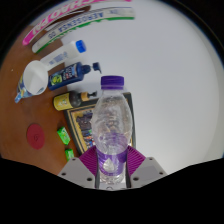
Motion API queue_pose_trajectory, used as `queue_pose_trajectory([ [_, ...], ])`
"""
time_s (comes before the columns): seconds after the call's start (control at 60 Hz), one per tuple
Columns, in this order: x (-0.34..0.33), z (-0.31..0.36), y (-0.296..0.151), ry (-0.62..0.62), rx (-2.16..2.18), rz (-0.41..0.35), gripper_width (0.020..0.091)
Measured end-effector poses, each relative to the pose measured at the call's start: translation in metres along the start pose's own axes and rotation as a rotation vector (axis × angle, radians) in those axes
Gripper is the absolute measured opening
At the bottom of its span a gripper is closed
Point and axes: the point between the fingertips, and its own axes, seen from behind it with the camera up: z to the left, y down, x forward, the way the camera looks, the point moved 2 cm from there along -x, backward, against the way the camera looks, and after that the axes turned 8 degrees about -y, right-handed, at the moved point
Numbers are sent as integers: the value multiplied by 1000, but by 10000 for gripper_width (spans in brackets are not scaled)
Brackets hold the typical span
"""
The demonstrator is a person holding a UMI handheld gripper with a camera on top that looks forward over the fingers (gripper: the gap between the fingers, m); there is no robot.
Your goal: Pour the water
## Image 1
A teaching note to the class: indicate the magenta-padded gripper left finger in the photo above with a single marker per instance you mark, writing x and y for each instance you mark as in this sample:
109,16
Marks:
87,161

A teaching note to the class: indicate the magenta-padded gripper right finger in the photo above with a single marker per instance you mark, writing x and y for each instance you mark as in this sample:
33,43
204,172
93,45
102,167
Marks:
135,160

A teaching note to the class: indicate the clear purple-capped water bottle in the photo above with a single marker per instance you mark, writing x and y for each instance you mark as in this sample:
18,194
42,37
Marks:
111,123

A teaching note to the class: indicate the framed group picture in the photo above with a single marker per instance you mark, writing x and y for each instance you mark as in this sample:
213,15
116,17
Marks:
80,126

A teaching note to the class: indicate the flat round red coaster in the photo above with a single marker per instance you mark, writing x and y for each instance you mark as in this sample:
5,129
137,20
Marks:
35,136

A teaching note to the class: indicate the amber pump bottle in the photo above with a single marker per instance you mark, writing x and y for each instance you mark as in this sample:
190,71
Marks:
66,100

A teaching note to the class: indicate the dark blue pump bottle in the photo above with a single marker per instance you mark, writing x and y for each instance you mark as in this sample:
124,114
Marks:
68,76

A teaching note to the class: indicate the printed paper cup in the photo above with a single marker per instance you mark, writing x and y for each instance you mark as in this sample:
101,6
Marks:
33,78

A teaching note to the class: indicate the white bottle with blue cap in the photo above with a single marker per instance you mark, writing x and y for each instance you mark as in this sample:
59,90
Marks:
63,55

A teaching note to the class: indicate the white green shuttlecock tube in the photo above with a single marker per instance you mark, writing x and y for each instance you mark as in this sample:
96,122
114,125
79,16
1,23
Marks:
83,21

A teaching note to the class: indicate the pink shuttlecock tube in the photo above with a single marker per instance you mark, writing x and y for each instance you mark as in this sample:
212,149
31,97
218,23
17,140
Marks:
50,21

